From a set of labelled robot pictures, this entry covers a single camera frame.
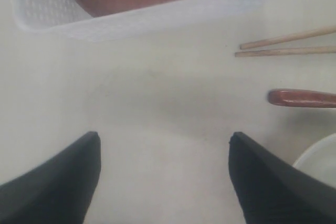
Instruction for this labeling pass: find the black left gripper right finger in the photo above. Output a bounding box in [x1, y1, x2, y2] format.
[228, 132, 335, 223]

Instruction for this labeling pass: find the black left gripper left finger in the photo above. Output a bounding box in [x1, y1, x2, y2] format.
[1, 132, 101, 223]

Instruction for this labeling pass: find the white ceramic bowl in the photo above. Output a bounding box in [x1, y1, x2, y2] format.
[293, 133, 335, 187]

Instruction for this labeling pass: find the wooden chopstick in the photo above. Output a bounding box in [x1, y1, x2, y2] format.
[234, 46, 335, 57]
[239, 25, 335, 50]

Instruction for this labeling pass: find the white plastic woven basket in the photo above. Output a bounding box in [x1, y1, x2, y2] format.
[12, 0, 265, 41]

